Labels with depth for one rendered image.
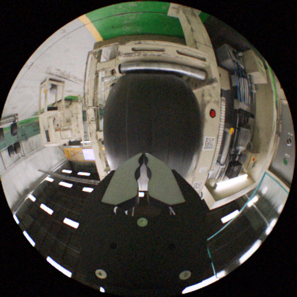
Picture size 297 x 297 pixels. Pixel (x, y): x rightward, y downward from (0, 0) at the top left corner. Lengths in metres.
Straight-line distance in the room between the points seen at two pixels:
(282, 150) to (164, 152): 0.62
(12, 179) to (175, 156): 11.36
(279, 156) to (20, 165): 12.00
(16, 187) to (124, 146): 11.46
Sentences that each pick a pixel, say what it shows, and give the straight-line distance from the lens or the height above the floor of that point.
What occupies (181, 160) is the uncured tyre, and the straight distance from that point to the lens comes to 0.25.
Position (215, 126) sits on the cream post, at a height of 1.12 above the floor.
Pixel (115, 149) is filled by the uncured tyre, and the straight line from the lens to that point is 0.24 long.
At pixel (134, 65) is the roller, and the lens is 0.38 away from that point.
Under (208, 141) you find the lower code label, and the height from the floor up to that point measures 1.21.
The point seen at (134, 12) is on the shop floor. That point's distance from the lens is 1.24.
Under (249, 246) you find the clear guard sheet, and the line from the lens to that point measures 0.88.
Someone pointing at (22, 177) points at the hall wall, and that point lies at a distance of 11.56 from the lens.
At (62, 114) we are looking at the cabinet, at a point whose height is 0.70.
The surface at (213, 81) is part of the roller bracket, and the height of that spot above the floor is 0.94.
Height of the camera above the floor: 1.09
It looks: 21 degrees up
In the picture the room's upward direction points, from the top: 180 degrees clockwise
